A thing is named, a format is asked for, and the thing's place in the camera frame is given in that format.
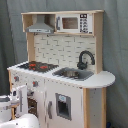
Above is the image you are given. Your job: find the metal sink basin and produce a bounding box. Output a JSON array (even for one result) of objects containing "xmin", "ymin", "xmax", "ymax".
[{"xmin": 53, "ymin": 67, "xmax": 93, "ymax": 81}]

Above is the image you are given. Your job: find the wooden toy kitchen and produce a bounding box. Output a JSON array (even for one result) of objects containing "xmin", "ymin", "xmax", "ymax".
[{"xmin": 8, "ymin": 10, "xmax": 115, "ymax": 128}]

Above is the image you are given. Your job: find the grey cabinet door handle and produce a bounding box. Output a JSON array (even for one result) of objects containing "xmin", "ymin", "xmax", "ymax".
[{"xmin": 48, "ymin": 101, "xmax": 52, "ymax": 119}]

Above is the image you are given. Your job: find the red left oven knob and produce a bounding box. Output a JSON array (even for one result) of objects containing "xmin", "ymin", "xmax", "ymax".
[{"xmin": 13, "ymin": 75, "xmax": 20, "ymax": 83}]

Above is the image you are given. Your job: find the grey range hood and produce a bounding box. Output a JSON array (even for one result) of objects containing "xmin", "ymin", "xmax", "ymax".
[{"xmin": 26, "ymin": 14, "xmax": 54, "ymax": 34}]

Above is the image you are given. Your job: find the red right oven knob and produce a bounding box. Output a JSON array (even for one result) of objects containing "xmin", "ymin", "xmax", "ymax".
[{"xmin": 32, "ymin": 81, "xmax": 38, "ymax": 87}]

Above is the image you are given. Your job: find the toy microwave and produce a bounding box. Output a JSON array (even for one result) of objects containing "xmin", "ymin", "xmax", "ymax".
[{"xmin": 56, "ymin": 14, "xmax": 93, "ymax": 34}]

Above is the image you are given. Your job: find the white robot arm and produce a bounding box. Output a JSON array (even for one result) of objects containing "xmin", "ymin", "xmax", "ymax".
[{"xmin": 0, "ymin": 95, "xmax": 40, "ymax": 128}]

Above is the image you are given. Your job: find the grey ice dispenser panel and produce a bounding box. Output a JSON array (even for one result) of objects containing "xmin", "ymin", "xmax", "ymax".
[{"xmin": 55, "ymin": 93, "xmax": 71, "ymax": 120}]

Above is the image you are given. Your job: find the black stove top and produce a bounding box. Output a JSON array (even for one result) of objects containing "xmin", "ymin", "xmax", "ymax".
[{"xmin": 20, "ymin": 61, "xmax": 57, "ymax": 72}]

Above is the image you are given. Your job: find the red oven knob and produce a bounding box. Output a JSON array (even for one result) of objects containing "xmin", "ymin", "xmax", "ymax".
[
  {"xmin": 32, "ymin": 81, "xmax": 38, "ymax": 87},
  {"xmin": 13, "ymin": 75, "xmax": 20, "ymax": 83}
]

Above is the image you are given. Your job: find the black faucet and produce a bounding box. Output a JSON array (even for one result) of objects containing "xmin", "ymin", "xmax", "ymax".
[{"xmin": 77, "ymin": 50, "xmax": 95, "ymax": 70}]

